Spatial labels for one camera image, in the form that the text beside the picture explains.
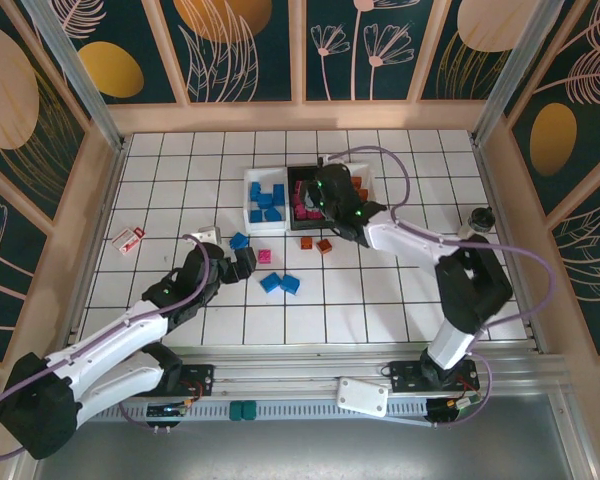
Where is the small red white box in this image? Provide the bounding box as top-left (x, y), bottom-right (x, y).
top-left (113, 227), bottom-right (146, 256)

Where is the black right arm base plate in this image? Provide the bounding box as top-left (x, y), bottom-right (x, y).
top-left (379, 359), bottom-right (481, 401)

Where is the white mounting plate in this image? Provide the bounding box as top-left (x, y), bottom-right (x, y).
top-left (337, 378), bottom-right (390, 419)

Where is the aluminium frame post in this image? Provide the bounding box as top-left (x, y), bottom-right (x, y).
top-left (472, 0), bottom-right (561, 146)
top-left (19, 0), bottom-right (129, 151)

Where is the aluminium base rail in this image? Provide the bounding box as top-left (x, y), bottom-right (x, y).
top-left (64, 344), bottom-right (571, 431)

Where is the black and white bottle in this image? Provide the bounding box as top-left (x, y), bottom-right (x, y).
top-left (457, 205), bottom-right (496, 240)

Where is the black plastic container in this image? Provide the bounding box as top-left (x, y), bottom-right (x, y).
top-left (285, 163), bottom-right (341, 232)

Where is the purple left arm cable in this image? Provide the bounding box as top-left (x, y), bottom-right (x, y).
top-left (0, 234), bottom-right (216, 461)

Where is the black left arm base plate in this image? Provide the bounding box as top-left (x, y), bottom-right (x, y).
top-left (177, 364), bottom-right (216, 401)

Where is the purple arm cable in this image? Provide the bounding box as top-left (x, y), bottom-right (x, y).
top-left (327, 144), bottom-right (556, 426)
top-left (0, 234), bottom-right (216, 461)

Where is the white plastic container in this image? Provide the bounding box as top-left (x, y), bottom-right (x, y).
top-left (242, 166), bottom-right (290, 234)
top-left (329, 158), bottom-right (379, 211)

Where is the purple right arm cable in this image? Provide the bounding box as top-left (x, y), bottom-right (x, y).
top-left (327, 144), bottom-right (556, 426)

